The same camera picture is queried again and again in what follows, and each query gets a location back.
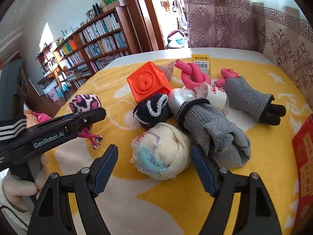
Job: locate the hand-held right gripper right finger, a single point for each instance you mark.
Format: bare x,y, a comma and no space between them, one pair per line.
203,173

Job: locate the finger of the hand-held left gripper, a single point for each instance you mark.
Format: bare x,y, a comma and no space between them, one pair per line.
90,117

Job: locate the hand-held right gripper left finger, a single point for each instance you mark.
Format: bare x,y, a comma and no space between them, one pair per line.
105,170

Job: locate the pink leopard sock ball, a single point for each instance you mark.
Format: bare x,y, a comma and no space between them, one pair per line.
84,102

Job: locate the cream and blue sock ball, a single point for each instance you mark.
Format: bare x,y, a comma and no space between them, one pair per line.
163,149

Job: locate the grey glove striped cuff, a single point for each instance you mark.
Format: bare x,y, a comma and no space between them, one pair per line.
207,127

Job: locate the black sock ball white trim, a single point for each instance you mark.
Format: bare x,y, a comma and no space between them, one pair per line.
146,117

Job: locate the orange cube toy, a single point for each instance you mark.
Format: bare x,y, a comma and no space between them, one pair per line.
146,80

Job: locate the clear plastic bag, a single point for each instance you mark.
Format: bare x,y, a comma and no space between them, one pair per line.
179,96

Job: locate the grey glove black fingertips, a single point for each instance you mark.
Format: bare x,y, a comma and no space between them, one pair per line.
244,95

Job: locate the dusty pink knotted cloth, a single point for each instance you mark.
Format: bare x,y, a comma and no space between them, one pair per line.
166,71

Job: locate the large pink foam roller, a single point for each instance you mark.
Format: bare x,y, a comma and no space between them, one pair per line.
193,74

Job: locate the small pink foam roller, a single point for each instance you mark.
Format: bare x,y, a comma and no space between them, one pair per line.
228,73

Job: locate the red cardboard box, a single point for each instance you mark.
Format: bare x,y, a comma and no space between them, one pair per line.
304,151

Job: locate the small yellow box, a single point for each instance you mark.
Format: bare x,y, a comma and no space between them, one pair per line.
200,62

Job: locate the person's left hand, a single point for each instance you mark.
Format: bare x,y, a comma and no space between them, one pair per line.
17,193

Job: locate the small wooden bookshelf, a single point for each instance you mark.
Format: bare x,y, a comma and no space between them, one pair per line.
52,73

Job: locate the yellow and white blanket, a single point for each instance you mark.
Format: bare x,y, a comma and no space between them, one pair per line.
256,151

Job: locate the white red-print cup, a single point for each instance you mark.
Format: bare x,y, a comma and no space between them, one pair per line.
216,95

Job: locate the large wooden bookshelf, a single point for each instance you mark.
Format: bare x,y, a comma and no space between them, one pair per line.
102,36

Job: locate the black bottle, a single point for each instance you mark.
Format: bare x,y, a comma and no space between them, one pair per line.
96,9

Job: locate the tan cardboard box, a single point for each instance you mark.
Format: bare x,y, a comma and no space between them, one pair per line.
117,4

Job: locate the blue basin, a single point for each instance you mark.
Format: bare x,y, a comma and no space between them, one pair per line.
180,42

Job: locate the beige curtain mauve hem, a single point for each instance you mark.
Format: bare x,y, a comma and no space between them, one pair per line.
220,22

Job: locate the beige floral curtain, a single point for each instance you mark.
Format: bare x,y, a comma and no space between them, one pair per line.
288,34

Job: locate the wooden door frame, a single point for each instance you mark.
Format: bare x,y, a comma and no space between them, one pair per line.
144,17

